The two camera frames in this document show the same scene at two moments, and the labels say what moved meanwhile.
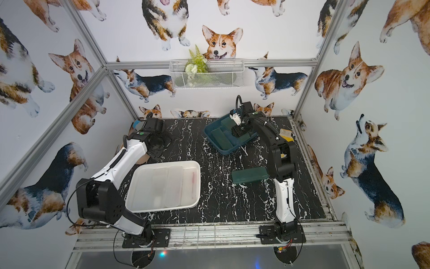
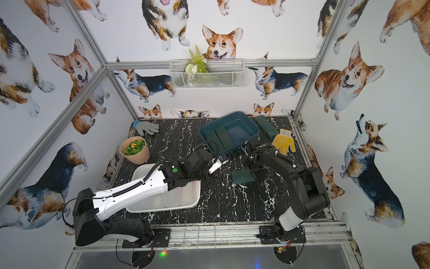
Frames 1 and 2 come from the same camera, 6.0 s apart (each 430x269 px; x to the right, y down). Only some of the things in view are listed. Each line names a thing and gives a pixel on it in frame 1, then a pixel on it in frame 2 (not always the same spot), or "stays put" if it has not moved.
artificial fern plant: [196, 67] stays put
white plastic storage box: [164, 185] stays put
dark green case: [223, 142] -> [213, 141]
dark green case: [249, 175] stays put
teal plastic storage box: [219, 133] stays put
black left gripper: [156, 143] -> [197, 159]
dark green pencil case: [227, 123] -> [224, 137]
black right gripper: [237, 131] -> [248, 161]
